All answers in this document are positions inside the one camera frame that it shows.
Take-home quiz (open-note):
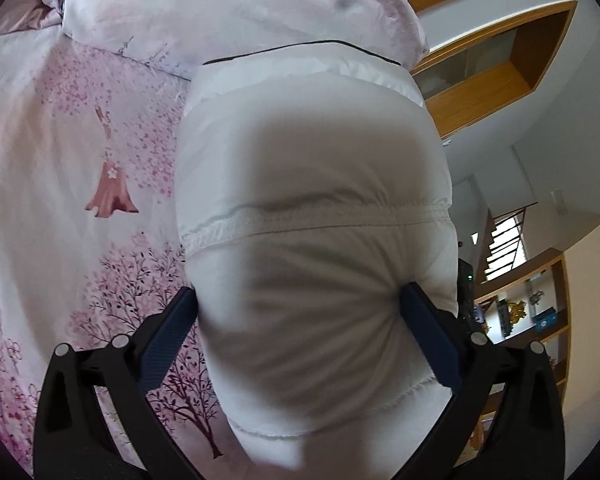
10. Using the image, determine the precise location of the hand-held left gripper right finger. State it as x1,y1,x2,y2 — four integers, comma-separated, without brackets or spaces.
399,282,566,480

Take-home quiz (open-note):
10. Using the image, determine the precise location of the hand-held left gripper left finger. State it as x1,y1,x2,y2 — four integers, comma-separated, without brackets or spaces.
32,287,206,480

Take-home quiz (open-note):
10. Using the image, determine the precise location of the white down jacket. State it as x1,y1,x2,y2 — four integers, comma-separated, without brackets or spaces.
174,40,462,480

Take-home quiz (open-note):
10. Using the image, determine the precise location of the yellow figurine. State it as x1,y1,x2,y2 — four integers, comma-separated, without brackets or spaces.
499,299,529,337

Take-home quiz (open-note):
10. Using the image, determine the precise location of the stair railing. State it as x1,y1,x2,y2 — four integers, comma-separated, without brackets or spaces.
472,202,539,286

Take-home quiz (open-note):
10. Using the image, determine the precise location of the wooden bookshelf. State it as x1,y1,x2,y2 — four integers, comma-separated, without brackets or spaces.
472,247,574,461

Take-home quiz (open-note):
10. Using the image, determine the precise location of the pink tree print quilt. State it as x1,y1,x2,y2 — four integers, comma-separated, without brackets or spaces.
0,25,248,477

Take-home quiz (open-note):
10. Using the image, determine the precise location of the small tree print pillow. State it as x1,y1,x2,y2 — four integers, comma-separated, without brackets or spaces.
60,0,431,82

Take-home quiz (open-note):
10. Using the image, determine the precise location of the white wall vent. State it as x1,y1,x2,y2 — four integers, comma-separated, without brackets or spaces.
550,189,572,217

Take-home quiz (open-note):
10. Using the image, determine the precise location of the wooden wall niche frame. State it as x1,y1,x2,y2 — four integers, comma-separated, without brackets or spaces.
397,0,579,139

